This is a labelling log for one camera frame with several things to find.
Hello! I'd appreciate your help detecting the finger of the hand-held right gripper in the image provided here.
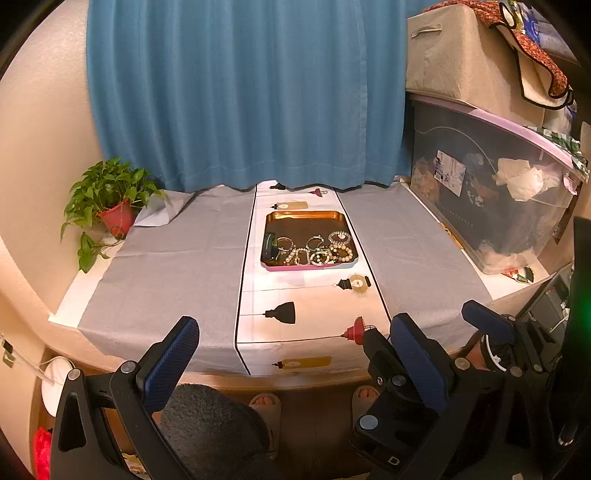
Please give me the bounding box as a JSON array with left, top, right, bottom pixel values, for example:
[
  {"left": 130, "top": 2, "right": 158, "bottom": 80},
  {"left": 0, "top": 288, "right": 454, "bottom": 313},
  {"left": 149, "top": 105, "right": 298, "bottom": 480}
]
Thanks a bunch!
[
  {"left": 362, "top": 330, "right": 419, "bottom": 406},
  {"left": 463, "top": 300, "right": 557, "bottom": 370}
]

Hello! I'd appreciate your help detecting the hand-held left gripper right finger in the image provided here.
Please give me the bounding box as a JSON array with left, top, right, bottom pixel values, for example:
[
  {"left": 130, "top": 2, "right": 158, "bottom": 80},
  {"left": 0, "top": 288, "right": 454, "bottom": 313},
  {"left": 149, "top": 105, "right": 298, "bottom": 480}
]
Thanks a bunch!
[{"left": 390, "top": 314, "right": 541, "bottom": 480}]

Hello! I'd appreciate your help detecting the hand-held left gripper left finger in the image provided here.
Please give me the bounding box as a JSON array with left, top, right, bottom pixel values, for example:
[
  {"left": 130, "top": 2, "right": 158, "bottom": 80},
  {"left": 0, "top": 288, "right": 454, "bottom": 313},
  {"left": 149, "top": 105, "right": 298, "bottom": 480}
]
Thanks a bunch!
[{"left": 48, "top": 316, "right": 200, "bottom": 480}]

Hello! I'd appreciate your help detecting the black green smart band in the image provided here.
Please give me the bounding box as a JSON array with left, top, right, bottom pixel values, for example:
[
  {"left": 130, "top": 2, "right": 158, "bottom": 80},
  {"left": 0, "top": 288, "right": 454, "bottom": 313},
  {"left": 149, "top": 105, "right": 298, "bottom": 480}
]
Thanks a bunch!
[{"left": 262, "top": 232, "right": 279, "bottom": 268}]

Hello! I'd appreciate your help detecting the copper metal tray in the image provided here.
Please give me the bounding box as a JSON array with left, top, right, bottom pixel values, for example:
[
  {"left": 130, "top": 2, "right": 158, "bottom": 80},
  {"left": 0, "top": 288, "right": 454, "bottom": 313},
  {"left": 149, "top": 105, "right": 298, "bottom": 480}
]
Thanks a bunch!
[{"left": 261, "top": 210, "right": 360, "bottom": 273}]

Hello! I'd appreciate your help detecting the beige slipper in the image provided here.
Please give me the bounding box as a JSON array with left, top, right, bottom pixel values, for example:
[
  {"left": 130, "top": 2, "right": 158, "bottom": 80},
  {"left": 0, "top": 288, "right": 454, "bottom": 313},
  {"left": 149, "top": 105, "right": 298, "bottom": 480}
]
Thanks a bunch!
[
  {"left": 249, "top": 392, "right": 282, "bottom": 450},
  {"left": 352, "top": 385, "right": 384, "bottom": 418}
]

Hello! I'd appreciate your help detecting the white lamp-print table runner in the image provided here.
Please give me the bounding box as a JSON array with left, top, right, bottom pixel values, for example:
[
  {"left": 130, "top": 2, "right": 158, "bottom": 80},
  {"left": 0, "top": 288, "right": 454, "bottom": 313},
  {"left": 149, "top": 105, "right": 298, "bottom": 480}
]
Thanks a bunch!
[{"left": 235, "top": 180, "right": 393, "bottom": 377}]

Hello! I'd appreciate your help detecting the grey tablecloth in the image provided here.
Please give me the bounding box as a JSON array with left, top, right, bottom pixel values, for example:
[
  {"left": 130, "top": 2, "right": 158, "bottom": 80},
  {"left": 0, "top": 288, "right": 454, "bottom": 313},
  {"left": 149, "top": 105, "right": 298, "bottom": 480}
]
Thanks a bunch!
[{"left": 76, "top": 185, "right": 495, "bottom": 376}]

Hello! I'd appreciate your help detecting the clear storage bin purple lid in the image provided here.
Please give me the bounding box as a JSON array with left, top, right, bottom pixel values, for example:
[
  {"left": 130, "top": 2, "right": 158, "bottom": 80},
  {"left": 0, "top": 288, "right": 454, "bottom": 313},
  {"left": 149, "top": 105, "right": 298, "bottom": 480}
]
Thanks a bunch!
[{"left": 409, "top": 93, "right": 583, "bottom": 276}]

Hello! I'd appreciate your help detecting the white round lamp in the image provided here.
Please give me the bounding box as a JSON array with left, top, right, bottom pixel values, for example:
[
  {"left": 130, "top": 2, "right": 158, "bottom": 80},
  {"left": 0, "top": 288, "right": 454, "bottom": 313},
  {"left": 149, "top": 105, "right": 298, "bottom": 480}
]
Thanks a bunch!
[{"left": 41, "top": 357, "right": 77, "bottom": 416}]

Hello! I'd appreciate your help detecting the crumpled white cloth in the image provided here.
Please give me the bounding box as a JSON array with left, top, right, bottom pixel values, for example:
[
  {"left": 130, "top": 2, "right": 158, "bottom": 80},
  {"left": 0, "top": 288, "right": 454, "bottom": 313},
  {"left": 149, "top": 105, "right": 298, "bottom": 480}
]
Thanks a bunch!
[{"left": 496, "top": 157, "right": 561, "bottom": 202}]

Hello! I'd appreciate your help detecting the potted green plant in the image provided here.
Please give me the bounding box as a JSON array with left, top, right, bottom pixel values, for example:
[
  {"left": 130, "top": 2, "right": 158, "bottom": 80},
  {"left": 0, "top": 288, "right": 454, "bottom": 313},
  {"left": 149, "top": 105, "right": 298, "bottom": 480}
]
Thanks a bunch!
[{"left": 60, "top": 157, "right": 169, "bottom": 274}]

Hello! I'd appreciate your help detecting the printed paper card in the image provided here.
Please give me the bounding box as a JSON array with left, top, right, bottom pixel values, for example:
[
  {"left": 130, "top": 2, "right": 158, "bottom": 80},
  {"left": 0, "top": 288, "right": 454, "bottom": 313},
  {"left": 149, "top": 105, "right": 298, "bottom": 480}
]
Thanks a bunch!
[{"left": 434, "top": 150, "right": 467, "bottom": 195}]

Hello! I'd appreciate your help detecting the red fuzzy cloth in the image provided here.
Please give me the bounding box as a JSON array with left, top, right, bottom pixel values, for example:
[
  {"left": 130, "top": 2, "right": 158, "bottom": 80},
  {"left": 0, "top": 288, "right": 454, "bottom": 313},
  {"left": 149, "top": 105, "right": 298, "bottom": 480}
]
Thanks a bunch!
[{"left": 33, "top": 427, "right": 52, "bottom": 480}]

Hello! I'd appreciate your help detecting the green checked cloth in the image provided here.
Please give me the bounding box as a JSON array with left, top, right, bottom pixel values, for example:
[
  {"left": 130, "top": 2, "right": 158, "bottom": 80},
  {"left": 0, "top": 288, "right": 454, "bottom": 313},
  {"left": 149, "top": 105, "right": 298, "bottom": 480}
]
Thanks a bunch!
[{"left": 538, "top": 124, "right": 591, "bottom": 178}]

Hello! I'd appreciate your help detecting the patterned tote bag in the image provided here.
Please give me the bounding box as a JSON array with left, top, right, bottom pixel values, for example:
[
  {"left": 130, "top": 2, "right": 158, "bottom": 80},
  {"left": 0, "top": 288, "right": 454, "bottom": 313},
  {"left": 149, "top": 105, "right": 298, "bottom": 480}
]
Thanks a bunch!
[{"left": 466, "top": 0, "right": 578, "bottom": 112}]

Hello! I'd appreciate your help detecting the beige fabric storage box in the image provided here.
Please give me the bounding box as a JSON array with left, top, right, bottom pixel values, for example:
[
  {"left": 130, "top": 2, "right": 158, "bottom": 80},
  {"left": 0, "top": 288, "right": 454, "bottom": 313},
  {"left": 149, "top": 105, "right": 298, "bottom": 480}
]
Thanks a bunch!
[{"left": 405, "top": 2, "right": 550, "bottom": 127}]

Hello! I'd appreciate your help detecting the blue curtain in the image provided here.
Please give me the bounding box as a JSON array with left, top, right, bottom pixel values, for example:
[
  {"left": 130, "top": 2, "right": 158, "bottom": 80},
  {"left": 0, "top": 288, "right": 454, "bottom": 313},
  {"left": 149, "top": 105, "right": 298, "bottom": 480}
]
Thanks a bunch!
[{"left": 85, "top": 0, "right": 416, "bottom": 193}]

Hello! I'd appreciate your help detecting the blue printed packet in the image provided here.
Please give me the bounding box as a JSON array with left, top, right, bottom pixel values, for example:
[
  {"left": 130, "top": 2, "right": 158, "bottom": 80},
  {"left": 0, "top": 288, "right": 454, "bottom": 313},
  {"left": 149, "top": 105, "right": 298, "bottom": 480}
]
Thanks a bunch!
[{"left": 508, "top": 0, "right": 578, "bottom": 51}]

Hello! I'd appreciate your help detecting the white cord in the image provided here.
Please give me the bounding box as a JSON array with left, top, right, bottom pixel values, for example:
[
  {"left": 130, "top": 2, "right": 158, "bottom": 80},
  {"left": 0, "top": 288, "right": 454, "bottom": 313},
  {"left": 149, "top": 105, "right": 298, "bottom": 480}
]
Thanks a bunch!
[{"left": 0, "top": 332, "right": 54, "bottom": 386}]

